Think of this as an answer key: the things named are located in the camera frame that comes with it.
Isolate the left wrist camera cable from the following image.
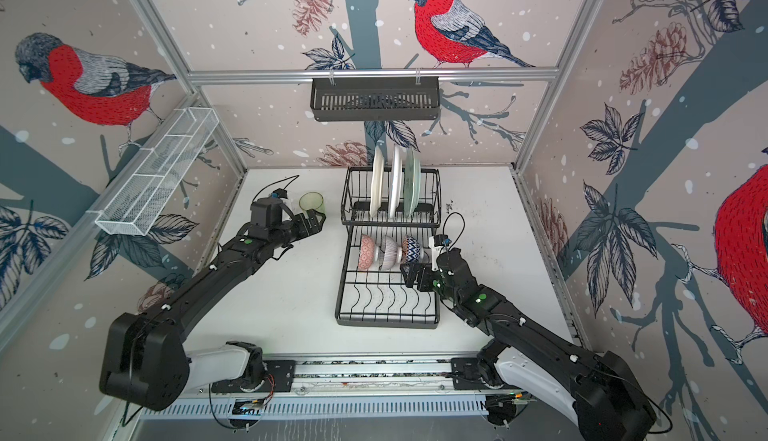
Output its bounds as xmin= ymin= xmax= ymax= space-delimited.
xmin=251 ymin=174 xmax=301 ymax=202

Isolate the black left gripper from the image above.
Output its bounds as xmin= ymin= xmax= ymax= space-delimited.
xmin=270 ymin=207 xmax=326 ymax=250

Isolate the cream plate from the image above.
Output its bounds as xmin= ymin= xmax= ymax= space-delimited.
xmin=369 ymin=146 xmax=385 ymax=220

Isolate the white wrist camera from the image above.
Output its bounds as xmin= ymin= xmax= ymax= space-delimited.
xmin=269 ymin=188 xmax=288 ymax=205
xmin=429 ymin=234 xmax=451 ymax=271

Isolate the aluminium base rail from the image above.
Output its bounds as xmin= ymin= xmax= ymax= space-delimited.
xmin=130 ymin=356 xmax=534 ymax=429

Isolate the horizontal aluminium frame bar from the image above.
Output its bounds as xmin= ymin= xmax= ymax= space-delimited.
xmin=187 ymin=67 xmax=561 ymax=86

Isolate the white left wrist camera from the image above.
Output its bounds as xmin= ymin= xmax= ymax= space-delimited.
xmin=269 ymin=188 xmax=288 ymax=205

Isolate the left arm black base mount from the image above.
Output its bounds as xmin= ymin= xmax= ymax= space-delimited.
xmin=211 ymin=359 xmax=297 ymax=396

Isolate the white patterned plate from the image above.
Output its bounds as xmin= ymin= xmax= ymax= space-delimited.
xmin=388 ymin=145 xmax=404 ymax=221

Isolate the black hanging wall basket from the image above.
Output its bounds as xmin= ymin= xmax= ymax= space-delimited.
xmin=310 ymin=77 xmax=441 ymax=122

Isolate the pink floral bowl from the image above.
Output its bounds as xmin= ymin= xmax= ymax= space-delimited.
xmin=358 ymin=235 xmax=379 ymax=271

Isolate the green glass tumbler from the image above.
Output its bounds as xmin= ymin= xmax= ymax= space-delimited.
xmin=299 ymin=192 xmax=326 ymax=218

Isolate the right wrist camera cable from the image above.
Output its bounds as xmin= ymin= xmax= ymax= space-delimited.
xmin=440 ymin=211 xmax=467 ymax=250

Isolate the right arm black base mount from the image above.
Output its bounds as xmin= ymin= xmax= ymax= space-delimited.
xmin=447 ymin=357 xmax=506 ymax=391

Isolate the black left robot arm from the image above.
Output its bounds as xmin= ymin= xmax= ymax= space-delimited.
xmin=99 ymin=196 xmax=326 ymax=411

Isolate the orange and blue patterned bowl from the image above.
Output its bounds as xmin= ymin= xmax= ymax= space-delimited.
xmin=401 ymin=236 xmax=428 ymax=264

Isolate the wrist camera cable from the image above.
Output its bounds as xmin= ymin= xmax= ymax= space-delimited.
xmin=251 ymin=174 xmax=301 ymax=202
xmin=440 ymin=211 xmax=467 ymax=250

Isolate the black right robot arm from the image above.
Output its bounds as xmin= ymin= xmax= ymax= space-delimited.
xmin=400 ymin=248 xmax=658 ymax=440

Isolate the black wire dish rack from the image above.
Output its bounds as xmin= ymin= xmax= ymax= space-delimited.
xmin=335 ymin=167 xmax=442 ymax=329

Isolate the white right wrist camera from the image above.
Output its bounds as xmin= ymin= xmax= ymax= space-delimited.
xmin=429 ymin=234 xmax=451 ymax=271

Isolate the pale green plate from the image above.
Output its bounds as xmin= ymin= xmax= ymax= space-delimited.
xmin=403 ymin=148 xmax=421 ymax=218

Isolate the white mesh wall shelf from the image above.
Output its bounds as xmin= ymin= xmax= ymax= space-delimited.
xmin=95 ymin=107 xmax=219 ymax=236

